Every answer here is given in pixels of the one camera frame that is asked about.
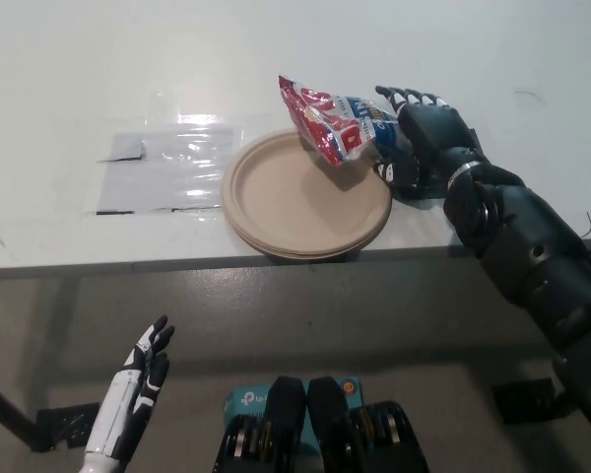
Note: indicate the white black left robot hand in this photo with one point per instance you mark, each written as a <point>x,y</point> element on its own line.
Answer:
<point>123,414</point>

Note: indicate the red blue sunflower seed bag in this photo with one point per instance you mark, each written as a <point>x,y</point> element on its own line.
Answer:
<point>325,123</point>

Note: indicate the black robot body block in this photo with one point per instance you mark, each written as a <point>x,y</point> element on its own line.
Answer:
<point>331,419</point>
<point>282,409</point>

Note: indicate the beige paper plate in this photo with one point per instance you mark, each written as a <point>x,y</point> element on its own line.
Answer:
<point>295,254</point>
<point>285,207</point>

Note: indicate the black floor tape patch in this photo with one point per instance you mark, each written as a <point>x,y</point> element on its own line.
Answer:
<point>61,424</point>
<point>522,401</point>

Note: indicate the black metal table leg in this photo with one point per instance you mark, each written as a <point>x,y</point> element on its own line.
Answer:
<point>7,419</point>

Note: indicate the teal cardboard router box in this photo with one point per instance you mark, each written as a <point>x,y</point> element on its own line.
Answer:
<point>243,400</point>

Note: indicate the black right robot body block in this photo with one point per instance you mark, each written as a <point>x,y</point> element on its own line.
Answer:
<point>331,419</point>

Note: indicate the clear plastic sheet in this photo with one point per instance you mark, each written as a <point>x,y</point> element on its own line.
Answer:
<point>172,170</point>

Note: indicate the black left robot body block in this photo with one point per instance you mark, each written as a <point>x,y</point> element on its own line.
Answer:
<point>282,409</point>

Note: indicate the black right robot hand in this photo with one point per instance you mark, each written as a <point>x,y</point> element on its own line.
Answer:
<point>433,133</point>

